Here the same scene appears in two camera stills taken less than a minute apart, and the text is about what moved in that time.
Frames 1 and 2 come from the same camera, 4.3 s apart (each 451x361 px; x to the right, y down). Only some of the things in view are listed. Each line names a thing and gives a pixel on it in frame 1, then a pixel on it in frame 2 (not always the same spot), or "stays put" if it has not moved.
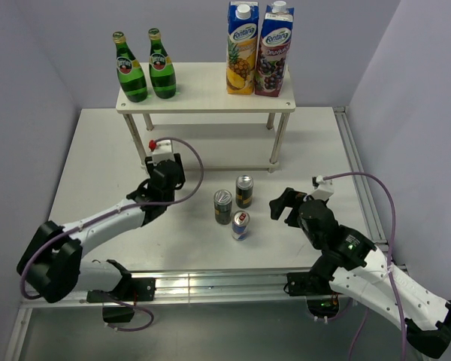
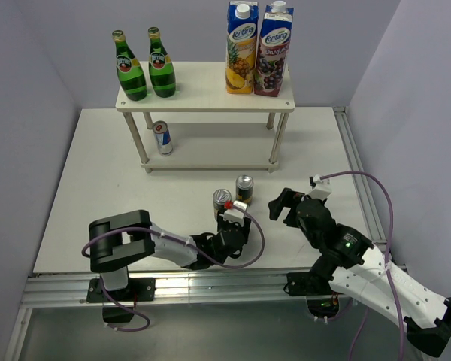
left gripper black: [180, 176] to [245, 228]
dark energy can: [222, 203] stays put
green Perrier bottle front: [131, 79] stays put
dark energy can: [244, 186] stays put
